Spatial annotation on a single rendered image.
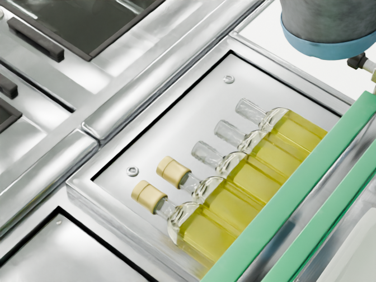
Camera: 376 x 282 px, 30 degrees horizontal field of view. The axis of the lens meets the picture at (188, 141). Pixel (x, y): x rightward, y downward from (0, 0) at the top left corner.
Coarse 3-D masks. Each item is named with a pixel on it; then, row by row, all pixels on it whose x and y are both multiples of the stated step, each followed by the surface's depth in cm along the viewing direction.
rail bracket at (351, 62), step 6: (360, 54) 101; (348, 60) 101; (354, 60) 101; (360, 60) 100; (366, 60) 100; (354, 66) 101; (360, 66) 101; (366, 66) 100; (372, 66) 100; (372, 72) 100; (372, 78) 100
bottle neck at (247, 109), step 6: (240, 102) 114; (246, 102) 114; (252, 102) 114; (240, 108) 114; (246, 108) 113; (252, 108) 113; (258, 108) 113; (240, 114) 114; (246, 114) 113; (252, 114) 113; (258, 114) 112; (252, 120) 113; (258, 120) 112
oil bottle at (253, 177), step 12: (228, 156) 106; (240, 156) 105; (216, 168) 106; (228, 168) 104; (240, 168) 104; (252, 168) 104; (264, 168) 104; (228, 180) 104; (240, 180) 103; (252, 180) 103; (264, 180) 103; (276, 180) 103; (252, 192) 102; (264, 192) 101
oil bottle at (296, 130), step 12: (276, 108) 112; (264, 120) 111; (276, 120) 110; (288, 120) 110; (300, 120) 110; (276, 132) 109; (288, 132) 109; (300, 132) 109; (312, 132) 109; (324, 132) 109; (300, 144) 107; (312, 144) 107
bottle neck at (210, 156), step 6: (198, 144) 108; (204, 144) 108; (192, 150) 108; (198, 150) 108; (204, 150) 107; (210, 150) 107; (216, 150) 108; (192, 156) 109; (198, 156) 108; (204, 156) 107; (210, 156) 107; (216, 156) 107; (222, 156) 107; (204, 162) 108; (210, 162) 107; (216, 162) 106
